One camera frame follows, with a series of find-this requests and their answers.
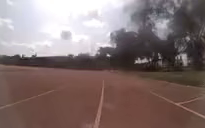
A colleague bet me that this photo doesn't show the white lane lines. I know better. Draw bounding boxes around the white lane lines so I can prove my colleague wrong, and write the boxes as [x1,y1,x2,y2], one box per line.
[0,79,205,128]

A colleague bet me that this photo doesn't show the group of large trees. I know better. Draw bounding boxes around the group of large trees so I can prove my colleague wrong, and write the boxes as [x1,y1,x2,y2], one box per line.
[96,0,205,71]

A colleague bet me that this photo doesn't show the red running track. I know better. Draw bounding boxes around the red running track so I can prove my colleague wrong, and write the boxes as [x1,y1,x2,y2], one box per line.
[0,63,205,128]

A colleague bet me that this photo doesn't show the long dark fence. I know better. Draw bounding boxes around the long dark fence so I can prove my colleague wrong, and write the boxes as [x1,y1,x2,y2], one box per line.
[0,54,112,71]

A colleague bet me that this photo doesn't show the white building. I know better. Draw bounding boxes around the white building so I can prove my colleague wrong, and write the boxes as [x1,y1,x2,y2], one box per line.
[134,51,191,68]

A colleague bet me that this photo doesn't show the grass lawn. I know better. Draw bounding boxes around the grass lawn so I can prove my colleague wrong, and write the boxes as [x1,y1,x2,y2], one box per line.
[122,68,205,90]

